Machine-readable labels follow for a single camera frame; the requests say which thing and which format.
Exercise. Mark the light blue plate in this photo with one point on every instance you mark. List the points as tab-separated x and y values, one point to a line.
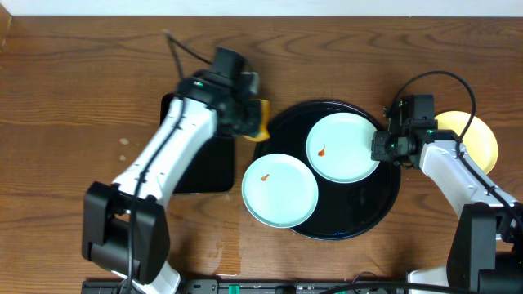
280	191
338	147

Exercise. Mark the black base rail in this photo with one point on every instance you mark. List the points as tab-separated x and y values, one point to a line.
203	286

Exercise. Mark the yellow green sponge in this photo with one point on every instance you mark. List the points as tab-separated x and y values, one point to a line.
263	133

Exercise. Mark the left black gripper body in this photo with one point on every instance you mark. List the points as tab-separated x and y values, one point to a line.
241	122

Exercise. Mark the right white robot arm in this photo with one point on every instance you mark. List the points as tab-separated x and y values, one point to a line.
486	253

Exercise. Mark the round black tray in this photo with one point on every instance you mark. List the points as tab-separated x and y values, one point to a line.
344	210

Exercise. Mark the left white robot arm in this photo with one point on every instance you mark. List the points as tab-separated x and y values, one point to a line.
125	228

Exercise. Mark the black rectangular tray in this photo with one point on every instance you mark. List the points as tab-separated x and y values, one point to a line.
194	158

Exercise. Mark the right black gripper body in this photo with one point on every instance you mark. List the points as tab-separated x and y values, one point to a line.
386	147

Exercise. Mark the yellow plate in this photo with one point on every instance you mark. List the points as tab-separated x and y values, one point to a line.
479	139

